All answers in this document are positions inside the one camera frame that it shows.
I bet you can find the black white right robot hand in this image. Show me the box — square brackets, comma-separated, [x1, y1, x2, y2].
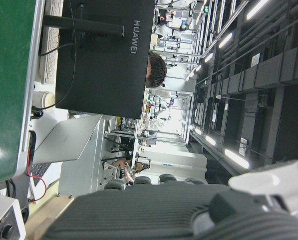
[41, 157, 298, 240]

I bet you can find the green conveyor belt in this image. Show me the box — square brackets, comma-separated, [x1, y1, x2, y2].
[0, 0, 46, 187]

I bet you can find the ceiling strip light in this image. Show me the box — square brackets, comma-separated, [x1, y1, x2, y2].
[205, 134, 217, 147]
[218, 32, 233, 49]
[224, 148, 250, 169]
[246, 0, 269, 20]

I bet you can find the silver laptop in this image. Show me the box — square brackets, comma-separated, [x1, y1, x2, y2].
[28, 114, 104, 198]

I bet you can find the background person striped top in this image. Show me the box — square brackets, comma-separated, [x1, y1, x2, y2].
[112, 156, 145, 187]

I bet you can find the black Huawei monitor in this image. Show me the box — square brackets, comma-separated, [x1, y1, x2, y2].
[42, 0, 156, 120]

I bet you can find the seated person dark hair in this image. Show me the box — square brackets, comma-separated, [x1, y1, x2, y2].
[146, 51, 168, 89]

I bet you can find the red wire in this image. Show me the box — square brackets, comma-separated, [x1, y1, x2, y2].
[26, 149, 48, 202]

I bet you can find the white keyboard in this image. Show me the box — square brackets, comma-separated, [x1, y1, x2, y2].
[38, 0, 64, 85]

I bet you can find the white conveyor control box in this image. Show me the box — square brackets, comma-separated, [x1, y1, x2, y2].
[0, 191, 27, 240]

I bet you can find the white paper cup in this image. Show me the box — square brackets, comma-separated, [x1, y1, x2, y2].
[32, 90, 56, 110]

